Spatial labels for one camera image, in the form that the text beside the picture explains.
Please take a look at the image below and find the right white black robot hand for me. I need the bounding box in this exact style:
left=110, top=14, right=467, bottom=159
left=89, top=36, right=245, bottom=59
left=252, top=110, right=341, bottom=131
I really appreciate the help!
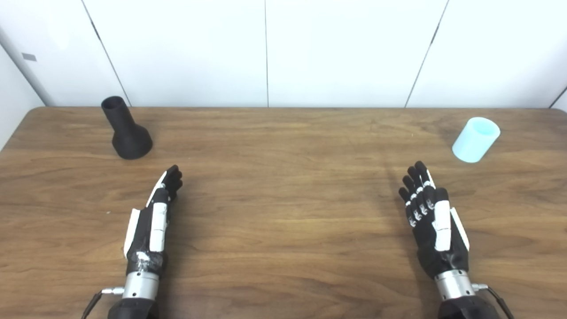
left=398, top=161, right=470, bottom=280

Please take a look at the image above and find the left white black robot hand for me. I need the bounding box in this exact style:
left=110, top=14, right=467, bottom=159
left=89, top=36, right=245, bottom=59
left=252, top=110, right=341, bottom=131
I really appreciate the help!
left=123, top=165, right=183, bottom=277

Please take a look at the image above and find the black funnel-shaped nozzle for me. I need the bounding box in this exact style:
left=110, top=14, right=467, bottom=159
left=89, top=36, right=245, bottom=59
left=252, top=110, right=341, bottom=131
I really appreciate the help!
left=101, top=96, right=153, bottom=160

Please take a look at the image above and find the light-blue hose piece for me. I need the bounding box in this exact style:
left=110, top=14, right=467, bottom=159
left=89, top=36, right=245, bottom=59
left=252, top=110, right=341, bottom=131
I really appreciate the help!
left=452, top=117, right=501, bottom=163

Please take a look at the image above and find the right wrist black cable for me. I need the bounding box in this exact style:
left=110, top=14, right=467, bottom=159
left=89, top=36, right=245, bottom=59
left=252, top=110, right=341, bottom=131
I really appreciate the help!
left=472, top=283, right=515, bottom=319

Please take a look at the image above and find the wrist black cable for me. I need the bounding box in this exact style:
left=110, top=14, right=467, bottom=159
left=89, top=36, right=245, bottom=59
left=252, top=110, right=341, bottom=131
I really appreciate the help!
left=81, top=287, right=125, bottom=319
left=472, top=283, right=515, bottom=319

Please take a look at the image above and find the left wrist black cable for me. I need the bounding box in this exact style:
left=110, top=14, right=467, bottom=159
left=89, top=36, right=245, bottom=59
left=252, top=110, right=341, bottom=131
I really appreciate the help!
left=81, top=287, right=125, bottom=319

